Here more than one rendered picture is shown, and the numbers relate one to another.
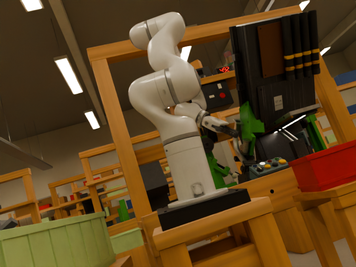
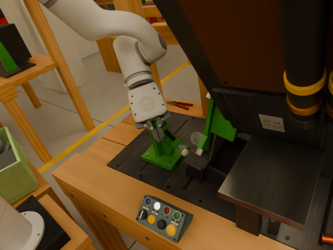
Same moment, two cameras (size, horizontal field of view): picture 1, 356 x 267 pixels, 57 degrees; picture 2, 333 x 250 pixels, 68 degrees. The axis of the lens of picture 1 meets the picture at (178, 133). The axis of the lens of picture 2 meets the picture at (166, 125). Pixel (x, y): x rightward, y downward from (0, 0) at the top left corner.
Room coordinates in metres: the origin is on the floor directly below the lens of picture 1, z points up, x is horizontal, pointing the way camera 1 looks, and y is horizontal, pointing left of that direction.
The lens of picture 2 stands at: (1.21, -0.73, 1.54)
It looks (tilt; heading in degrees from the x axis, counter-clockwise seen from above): 35 degrees down; 56
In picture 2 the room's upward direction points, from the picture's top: 14 degrees counter-clockwise
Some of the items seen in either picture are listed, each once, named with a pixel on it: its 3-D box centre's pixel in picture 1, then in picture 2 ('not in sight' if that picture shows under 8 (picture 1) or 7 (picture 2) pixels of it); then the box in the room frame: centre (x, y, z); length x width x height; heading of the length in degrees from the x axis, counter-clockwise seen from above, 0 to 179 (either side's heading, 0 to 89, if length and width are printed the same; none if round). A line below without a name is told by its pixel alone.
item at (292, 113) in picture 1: (285, 123); (284, 147); (1.66, -0.53, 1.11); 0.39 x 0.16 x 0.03; 13
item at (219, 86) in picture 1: (214, 97); not in sight; (1.91, -0.27, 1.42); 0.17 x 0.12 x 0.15; 103
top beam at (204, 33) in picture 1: (202, 34); not in sight; (2.03, -0.36, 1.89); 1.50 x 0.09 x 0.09; 103
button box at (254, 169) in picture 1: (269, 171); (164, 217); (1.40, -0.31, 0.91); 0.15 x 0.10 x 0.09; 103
